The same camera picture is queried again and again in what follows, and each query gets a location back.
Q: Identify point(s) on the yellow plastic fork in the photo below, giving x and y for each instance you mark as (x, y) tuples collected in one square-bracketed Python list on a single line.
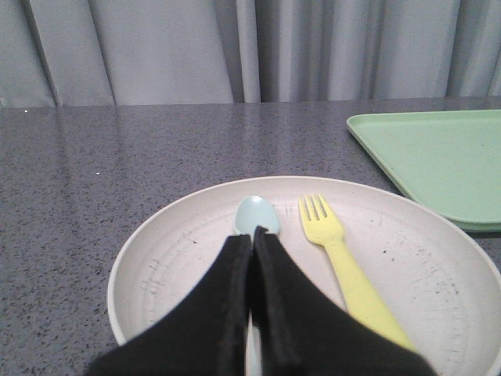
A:
[(363, 302)]

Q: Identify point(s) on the light blue plastic spoon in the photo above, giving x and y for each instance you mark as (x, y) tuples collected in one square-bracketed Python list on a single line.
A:
[(254, 211)]

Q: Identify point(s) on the white round plate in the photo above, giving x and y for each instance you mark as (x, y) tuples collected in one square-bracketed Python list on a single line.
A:
[(441, 286)]

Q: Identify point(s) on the light green rectangular tray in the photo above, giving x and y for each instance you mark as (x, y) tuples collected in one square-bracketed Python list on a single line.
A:
[(448, 161)]

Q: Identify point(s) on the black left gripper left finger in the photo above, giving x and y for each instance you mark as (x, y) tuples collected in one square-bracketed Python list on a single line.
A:
[(205, 334)]

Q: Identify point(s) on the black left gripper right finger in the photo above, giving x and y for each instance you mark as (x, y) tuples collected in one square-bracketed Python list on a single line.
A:
[(304, 333)]

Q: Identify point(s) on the grey curtain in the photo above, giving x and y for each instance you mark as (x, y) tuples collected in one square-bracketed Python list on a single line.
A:
[(86, 53)]

